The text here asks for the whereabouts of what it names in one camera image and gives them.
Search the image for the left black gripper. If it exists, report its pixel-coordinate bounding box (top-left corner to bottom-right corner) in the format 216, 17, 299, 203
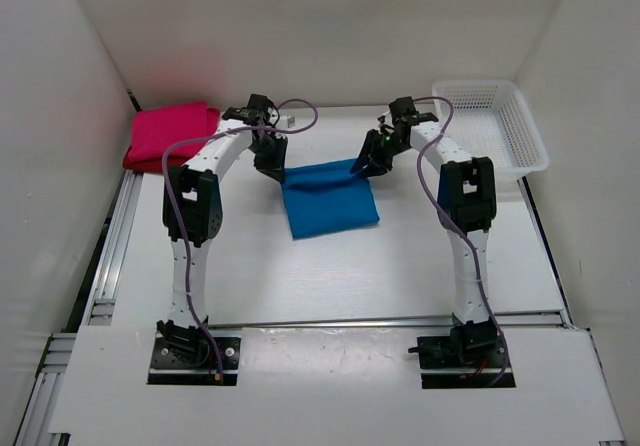
248, 133, 288, 182

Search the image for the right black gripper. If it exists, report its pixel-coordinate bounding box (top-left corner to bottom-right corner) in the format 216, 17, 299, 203
350, 128, 409, 179

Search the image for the dark red t shirt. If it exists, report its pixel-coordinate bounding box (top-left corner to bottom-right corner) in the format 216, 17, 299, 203
121, 107, 222, 173

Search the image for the blue t shirt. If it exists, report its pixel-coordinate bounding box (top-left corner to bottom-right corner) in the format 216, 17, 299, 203
281, 159, 379, 240

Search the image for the pink t shirt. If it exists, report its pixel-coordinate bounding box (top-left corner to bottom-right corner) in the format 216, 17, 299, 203
128, 99, 211, 164

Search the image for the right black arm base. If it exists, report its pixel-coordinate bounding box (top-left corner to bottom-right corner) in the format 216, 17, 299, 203
408, 320, 516, 390

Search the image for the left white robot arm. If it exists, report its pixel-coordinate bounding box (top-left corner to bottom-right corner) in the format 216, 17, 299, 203
157, 94, 295, 375

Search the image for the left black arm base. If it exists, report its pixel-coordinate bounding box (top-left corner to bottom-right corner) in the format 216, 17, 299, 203
147, 321, 241, 386

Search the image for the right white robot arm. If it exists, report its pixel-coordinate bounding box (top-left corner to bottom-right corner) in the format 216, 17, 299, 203
351, 96, 499, 367

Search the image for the white plastic basket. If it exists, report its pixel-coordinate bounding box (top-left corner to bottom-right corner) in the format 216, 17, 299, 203
432, 79, 549, 184

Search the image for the aluminium frame rail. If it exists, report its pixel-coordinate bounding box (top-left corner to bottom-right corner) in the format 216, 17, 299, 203
14, 171, 143, 445

